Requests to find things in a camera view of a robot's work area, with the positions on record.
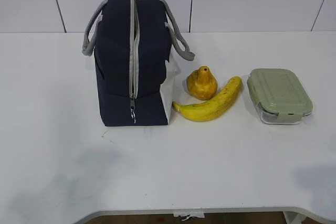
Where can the navy blue lunch bag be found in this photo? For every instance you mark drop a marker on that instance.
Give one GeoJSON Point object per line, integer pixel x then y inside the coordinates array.
{"type": "Point", "coordinates": [131, 42]}

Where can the yellow pear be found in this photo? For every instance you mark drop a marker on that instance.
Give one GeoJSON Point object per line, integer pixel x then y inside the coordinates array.
{"type": "Point", "coordinates": [202, 84]}

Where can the yellow banana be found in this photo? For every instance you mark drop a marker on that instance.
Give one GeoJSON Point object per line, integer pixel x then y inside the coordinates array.
{"type": "Point", "coordinates": [215, 107]}

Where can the green lidded glass container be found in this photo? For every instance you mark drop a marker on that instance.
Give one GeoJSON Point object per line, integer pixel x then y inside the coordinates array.
{"type": "Point", "coordinates": [278, 96]}

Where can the white tape on table edge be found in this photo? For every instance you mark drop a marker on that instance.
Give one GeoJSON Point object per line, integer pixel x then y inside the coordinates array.
{"type": "Point", "coordinates": [185, 215]}

